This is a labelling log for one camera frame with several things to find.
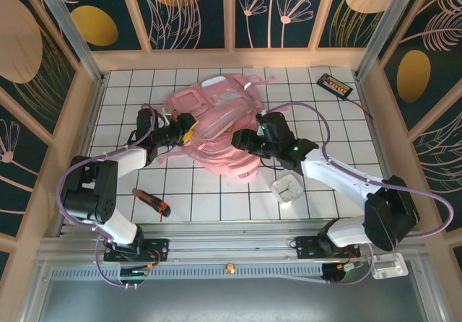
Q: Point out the pink student backpack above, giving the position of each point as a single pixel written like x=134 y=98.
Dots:
x=216 y=120

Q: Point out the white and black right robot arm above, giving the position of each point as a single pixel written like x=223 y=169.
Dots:
x=335 y=172

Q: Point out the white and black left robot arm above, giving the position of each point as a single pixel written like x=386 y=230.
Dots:
x=130 y=157

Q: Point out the white square alarm clock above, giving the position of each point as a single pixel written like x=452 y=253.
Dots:
x=287 y=188

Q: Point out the orange black utility knife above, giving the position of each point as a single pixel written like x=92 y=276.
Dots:
x=153 y=202

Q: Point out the black charger with orange cells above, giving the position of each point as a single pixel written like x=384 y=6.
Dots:
x=334 y=84

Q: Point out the small brass knob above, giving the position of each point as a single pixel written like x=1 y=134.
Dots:
x=230 y=268

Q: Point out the grey metal sheet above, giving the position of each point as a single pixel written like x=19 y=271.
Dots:
x=231 y=300

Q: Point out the clear acrylic block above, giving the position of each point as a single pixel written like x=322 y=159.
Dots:
x=390 y=266

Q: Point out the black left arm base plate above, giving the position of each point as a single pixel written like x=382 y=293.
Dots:
x=160 y=248

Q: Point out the aluminium mounting rail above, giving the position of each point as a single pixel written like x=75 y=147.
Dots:
x=231 y=242

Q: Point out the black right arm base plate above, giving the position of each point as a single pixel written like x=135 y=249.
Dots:
x=307 y=248

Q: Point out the aluminium frame post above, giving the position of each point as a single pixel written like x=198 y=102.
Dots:
x=388 y=29
x=70 y=29

